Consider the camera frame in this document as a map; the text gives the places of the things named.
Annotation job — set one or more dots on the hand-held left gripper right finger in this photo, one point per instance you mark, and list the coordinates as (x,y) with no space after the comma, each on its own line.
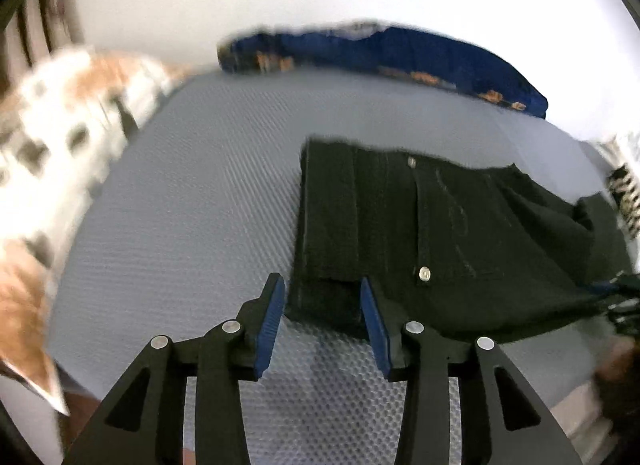
(375,330)

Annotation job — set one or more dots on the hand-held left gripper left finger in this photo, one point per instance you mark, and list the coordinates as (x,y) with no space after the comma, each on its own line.
(267,330)

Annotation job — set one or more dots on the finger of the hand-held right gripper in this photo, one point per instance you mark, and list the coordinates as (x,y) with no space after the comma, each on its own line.
(607,288)

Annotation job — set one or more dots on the black pants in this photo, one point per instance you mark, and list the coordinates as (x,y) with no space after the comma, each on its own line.
(450,245)

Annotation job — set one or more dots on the black white spotted cloth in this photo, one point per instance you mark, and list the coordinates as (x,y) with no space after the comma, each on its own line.
(625,195)

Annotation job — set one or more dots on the grey textured mattress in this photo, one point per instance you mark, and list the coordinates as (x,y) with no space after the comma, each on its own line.
(200,195)

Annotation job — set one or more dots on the blue patterned blanket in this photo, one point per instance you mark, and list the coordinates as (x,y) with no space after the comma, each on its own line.
(400,52)

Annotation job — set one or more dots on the white orange patterned blanket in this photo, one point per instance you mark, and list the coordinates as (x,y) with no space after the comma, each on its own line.
(60,110)

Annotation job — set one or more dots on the wooden slatted headboard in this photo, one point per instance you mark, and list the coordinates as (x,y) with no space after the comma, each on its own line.
(30,30)

